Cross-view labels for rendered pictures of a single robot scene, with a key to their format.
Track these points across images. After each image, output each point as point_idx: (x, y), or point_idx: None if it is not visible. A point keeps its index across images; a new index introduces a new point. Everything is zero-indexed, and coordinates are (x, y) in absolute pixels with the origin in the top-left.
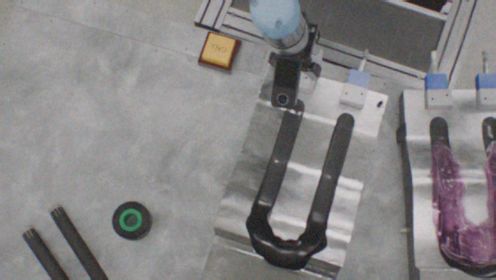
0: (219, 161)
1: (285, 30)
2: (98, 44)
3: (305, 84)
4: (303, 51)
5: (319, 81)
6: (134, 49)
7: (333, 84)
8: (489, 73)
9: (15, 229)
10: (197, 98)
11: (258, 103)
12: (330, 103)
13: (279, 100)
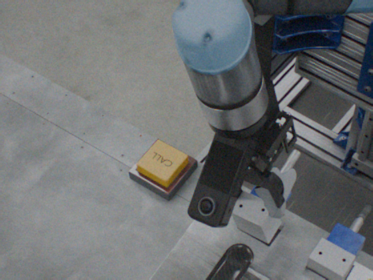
0: None
1: (218, 57)
2: (14, 123)
3: (258, 219)
4: (256, 141)
5: (285, 229)
6: (55, 139)
7: (305, 239)
8: None
9: None
10: (110, 219)
11: (186, 236)
12: (294, 265)
13: (200, 207)
